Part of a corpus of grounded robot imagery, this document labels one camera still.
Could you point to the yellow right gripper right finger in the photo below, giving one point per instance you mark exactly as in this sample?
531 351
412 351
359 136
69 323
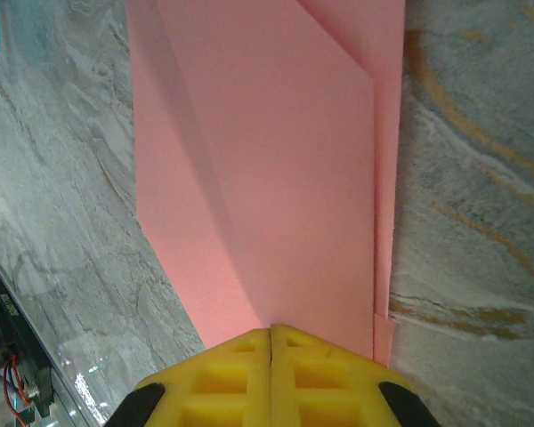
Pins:
325 382

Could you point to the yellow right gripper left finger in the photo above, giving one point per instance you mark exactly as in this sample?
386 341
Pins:
222 382

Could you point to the pink paper sheet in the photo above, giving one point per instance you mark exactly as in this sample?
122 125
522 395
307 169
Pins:
267 178

